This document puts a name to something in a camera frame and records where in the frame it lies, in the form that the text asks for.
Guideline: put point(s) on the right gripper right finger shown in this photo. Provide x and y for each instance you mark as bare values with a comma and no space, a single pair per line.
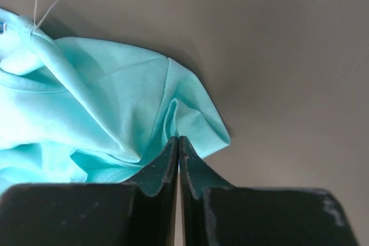
216,212

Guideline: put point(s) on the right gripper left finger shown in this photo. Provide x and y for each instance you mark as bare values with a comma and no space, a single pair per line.
138,211

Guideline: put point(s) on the teal t shirt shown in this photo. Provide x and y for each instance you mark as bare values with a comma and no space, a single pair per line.
80,110

